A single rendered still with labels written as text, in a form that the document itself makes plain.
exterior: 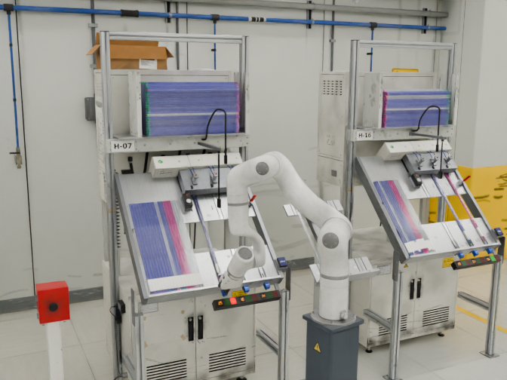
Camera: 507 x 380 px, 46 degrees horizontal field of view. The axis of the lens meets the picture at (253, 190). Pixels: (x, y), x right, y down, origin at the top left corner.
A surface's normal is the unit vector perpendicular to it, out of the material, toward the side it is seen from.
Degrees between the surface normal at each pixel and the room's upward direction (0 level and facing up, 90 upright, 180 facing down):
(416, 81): 90
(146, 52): 75
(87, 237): 90
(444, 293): 90
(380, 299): 90
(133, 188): 43
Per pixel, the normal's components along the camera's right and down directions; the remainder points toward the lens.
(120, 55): 0.46, 0.00
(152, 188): 0.29, -0.60
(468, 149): -0.90, 0.07
